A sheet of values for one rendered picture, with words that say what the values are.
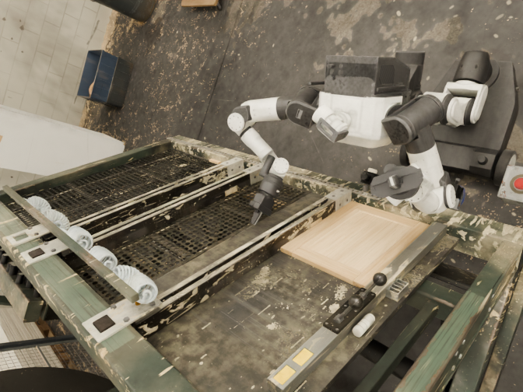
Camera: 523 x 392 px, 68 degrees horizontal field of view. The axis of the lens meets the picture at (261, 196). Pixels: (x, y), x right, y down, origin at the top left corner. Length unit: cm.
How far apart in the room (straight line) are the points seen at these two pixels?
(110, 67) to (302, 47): 271
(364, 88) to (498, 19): 167
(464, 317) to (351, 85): 77
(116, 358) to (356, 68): 109
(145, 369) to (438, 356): 69
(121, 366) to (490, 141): 208
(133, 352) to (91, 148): 409
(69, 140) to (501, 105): 412
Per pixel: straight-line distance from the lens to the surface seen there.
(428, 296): 141
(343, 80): 139
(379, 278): 113
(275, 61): 362
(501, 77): 256
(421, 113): 129
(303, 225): 156
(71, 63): 631
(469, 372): 179
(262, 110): 158
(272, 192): 159
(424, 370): 106
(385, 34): 314
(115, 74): 540
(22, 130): 474
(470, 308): 126
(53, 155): 488
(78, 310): 126
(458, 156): 244
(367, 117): 135
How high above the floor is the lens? 250
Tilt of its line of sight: 49 degrees down
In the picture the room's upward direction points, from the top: 77 degrees counter-clockwise
